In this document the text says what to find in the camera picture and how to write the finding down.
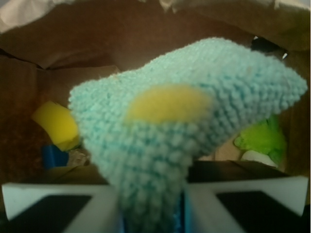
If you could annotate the brown paper bag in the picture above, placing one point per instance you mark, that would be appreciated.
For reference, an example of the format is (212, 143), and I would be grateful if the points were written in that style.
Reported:
(42, 60)

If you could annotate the green plush frog toy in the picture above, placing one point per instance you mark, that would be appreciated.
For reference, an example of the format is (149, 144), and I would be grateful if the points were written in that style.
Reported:
(265, 137)

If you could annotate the brown rock-like lump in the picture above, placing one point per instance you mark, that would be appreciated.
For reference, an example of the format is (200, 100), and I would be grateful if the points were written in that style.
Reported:
(79, 157)

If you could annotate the light blue knitted cloth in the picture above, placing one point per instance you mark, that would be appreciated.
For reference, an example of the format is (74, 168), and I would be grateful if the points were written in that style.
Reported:
(145, 127)

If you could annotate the blue flat plastic piece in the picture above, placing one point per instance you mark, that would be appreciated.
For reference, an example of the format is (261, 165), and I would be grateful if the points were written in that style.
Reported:
(52, 157)

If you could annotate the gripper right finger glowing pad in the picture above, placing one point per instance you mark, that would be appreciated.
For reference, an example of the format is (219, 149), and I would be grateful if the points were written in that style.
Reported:
(272, 205)

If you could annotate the yellow sponge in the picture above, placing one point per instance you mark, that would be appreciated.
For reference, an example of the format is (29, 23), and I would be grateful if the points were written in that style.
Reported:
(58, 123)

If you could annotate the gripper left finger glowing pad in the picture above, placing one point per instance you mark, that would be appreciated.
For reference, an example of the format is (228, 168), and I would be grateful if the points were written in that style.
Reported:
(60, 208)

